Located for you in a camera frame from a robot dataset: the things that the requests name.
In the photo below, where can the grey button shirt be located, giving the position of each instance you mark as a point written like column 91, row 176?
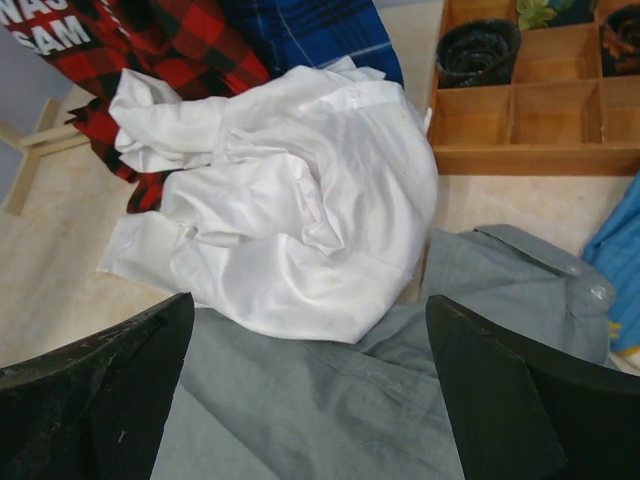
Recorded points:
column 252, row 407

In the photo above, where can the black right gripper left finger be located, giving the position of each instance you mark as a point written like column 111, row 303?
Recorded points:
column 96, row 408

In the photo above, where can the rolled black orange tie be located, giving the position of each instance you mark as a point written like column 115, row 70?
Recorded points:
column 622, row 42

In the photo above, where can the blue plaid shirt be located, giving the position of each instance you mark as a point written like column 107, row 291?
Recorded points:
column 288, row 33

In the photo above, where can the light blue pikachu cloth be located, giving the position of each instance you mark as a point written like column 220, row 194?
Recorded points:
column 614, row 253

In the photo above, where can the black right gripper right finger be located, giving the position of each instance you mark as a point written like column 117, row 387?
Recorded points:
column 522, row 410

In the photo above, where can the wooden clothes rack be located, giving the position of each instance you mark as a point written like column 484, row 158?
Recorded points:
column 46, row 139

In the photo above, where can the red black plaid shirt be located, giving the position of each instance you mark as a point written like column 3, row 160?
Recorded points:
column 187, row 44

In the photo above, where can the rolled green blue tie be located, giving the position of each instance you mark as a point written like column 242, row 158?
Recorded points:
column 540, row 14

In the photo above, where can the white shirt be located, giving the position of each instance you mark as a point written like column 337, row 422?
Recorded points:
column 298, row 209

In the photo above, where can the wooden compartment tray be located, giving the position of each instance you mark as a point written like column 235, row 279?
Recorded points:
column 566, row 111

